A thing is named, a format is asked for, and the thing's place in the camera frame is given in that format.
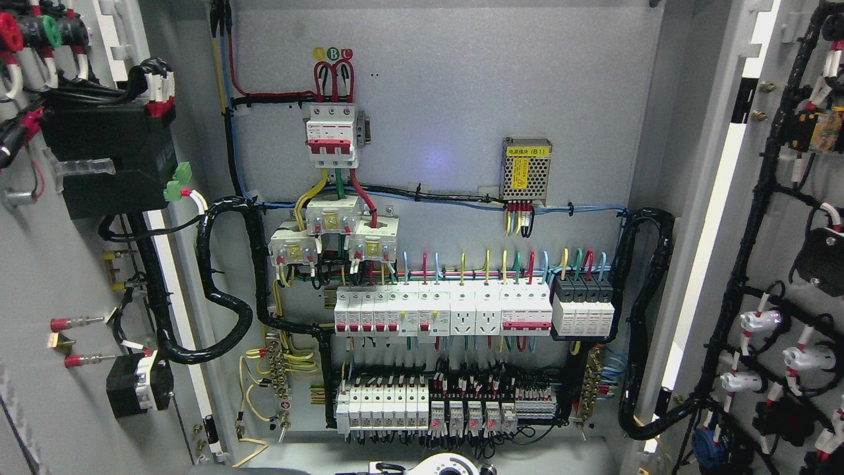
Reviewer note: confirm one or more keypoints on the grey cabinet door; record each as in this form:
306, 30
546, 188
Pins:
57, 350
735, 333

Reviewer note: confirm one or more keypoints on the white socket breaker row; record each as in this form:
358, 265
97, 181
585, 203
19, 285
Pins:
444, 309

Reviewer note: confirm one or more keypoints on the grey cabinet body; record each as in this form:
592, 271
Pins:
443, 83

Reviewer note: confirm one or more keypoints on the black surge protector block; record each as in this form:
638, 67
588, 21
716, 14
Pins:
583, 310

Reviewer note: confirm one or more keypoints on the brass grounding bar left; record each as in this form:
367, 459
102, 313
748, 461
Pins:
276, 370

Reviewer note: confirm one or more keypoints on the lower relay terminal row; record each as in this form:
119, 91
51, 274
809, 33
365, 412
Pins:
445, 406

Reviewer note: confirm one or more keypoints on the brass grounding bar right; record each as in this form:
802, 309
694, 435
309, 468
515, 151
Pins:
591, 383

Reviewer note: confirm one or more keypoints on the perforated metal power supply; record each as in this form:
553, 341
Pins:
526, 165

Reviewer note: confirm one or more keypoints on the white current transformer cluster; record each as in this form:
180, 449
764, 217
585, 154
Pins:
342, 220

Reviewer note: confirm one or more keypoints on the red white main breaker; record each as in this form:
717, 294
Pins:
336, 132

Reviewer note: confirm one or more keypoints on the brass grounding bar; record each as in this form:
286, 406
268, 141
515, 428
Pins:
591, 383
276, 370

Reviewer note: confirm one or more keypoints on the black digital power meter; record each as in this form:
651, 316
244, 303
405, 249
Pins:
116, 159

